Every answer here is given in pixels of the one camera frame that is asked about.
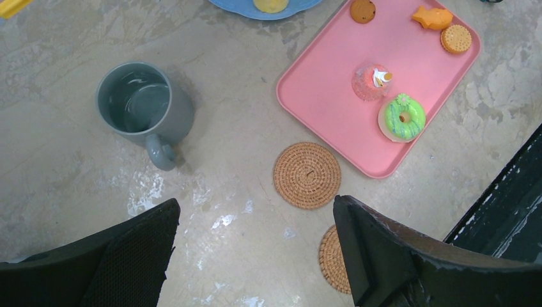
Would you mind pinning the upper woven rattan coaster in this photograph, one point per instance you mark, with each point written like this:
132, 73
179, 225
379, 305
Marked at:
307, 175

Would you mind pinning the blue three-tier cake stand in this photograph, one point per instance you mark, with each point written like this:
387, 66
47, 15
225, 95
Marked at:
247, 8

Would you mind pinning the orange fish-shaped biscuit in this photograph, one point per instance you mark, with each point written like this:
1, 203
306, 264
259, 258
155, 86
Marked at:
434, 18

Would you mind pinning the round orange sandwich biscuit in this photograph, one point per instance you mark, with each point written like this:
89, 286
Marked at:
456, 39

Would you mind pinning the pink rectangular tray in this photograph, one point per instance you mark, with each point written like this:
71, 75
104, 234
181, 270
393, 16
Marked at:
317, 88

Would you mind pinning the green frosted donut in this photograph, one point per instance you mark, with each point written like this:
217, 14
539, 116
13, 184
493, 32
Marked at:
402, 119

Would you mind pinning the grey-green ceramic mug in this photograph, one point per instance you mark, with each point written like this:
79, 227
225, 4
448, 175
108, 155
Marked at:
142, 104

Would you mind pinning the woven rattan coaster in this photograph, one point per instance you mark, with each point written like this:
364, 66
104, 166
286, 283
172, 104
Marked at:
307, 175
331, 261

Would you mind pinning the yellow cupcake with cream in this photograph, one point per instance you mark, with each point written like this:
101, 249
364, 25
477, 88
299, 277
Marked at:
271, 6

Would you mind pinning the brown chocolate chip cookie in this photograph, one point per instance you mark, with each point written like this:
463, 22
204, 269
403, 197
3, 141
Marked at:
362, 11

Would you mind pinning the pink cupcake with cream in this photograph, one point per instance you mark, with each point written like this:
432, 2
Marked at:
371, 82

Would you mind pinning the yellow-handled screwdriver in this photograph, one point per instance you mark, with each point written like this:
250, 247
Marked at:
9, 8

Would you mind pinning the lower woven rattan coaster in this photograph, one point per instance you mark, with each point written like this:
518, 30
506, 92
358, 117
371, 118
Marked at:
331, 261

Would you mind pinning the black aluminium base frame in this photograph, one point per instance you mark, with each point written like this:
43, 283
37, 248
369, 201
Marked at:
505, 222

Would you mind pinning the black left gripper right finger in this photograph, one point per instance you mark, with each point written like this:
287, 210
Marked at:
390, 264

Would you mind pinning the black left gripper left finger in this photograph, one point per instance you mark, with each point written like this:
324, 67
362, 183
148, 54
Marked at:
124, 265

